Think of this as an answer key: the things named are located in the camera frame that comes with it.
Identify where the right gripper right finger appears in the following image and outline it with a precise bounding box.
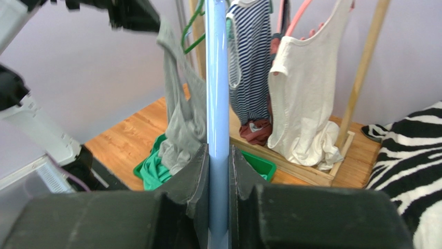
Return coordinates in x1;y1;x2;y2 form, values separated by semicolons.
229;146;413;248

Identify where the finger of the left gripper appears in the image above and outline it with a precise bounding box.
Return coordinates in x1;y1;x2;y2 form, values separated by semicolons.
65;0;161;33

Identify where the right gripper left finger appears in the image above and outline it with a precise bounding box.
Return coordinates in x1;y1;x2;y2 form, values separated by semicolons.
1;144;209;248

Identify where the green tank top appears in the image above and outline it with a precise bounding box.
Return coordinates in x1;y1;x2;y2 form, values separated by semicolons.
138;134;172;191

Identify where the green velvet hanger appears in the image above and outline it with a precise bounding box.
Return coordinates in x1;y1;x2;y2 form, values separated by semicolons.
181;0;208;55

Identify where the light blue plastic hanger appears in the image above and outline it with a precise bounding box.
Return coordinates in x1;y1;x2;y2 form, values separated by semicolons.
205;1;229;248

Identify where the grey tank top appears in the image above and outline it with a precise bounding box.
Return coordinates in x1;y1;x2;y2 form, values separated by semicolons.
157;19;206;175

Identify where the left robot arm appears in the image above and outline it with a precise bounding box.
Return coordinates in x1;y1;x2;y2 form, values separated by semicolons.
1;1;160;191

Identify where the maroon printed tank top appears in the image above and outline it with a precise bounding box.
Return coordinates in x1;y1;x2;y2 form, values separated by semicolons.
239;0;293;146

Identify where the blue striped tank top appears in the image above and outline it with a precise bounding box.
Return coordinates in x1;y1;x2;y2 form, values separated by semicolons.
226;1;272;125

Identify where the white tank top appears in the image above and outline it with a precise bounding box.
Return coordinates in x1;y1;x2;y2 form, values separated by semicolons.
267;1;354;171

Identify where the pink plastic hanger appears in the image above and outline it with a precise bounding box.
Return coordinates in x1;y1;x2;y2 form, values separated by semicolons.
284;0;325;38

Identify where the green plastic tray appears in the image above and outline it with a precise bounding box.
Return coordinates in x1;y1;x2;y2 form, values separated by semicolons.
133;151;277;181

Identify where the wooden clothes rack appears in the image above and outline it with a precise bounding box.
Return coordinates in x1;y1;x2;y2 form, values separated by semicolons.
188;0;393;188

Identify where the zebra print blanket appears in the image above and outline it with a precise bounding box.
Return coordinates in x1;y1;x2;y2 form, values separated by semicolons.
361;101;441;248

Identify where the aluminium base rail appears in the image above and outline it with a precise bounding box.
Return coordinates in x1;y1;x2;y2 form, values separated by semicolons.
0;154;132;236

